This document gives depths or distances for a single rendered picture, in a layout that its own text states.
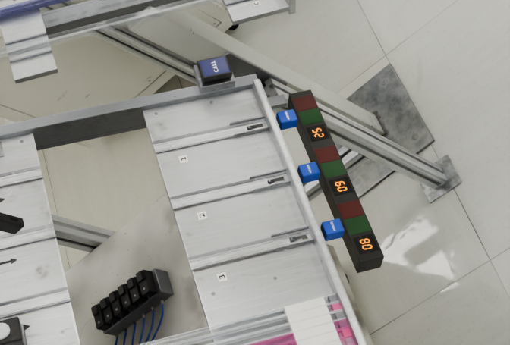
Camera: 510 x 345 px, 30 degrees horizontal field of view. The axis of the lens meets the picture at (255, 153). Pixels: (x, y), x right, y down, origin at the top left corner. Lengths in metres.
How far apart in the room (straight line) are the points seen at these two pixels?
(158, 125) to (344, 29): 1.03
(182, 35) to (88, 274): 0.52
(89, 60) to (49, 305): 1.33
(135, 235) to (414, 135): 0.75
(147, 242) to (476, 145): 0.79
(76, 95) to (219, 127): 1.22
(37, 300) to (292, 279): 0.37
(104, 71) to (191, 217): 1.27
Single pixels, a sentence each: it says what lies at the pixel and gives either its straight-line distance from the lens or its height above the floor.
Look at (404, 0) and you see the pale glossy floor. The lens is 2.43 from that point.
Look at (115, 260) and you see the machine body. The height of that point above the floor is 0.62.
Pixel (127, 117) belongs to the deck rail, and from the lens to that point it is 1.59.
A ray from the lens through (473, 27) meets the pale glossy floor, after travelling 2.30.
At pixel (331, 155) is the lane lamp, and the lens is 1.56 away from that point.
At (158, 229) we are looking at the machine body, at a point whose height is 0.62.
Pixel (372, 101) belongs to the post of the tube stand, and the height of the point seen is 0.01.
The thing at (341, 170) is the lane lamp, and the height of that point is 0.65.
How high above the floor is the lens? 1.87
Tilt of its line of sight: 47 degrees down
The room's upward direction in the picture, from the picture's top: 67 degrees counter-clockwise
